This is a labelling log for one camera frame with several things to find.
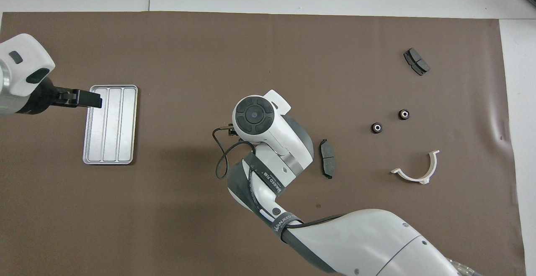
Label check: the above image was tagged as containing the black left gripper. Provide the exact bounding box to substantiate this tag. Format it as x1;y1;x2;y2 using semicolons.
26;78;103;113

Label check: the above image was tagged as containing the silver metal tray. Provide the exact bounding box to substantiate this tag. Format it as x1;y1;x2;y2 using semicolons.
82;85;139;165

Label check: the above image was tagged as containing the brown paper mat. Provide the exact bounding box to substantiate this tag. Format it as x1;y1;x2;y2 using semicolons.
0;11;527;276

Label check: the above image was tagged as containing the dark grey brake pad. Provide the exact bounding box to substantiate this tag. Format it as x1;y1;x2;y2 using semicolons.
403;48;431;76
319;139;336;180

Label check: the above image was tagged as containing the white curved plastic bracket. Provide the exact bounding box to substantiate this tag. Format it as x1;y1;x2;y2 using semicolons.
390;150;440;185

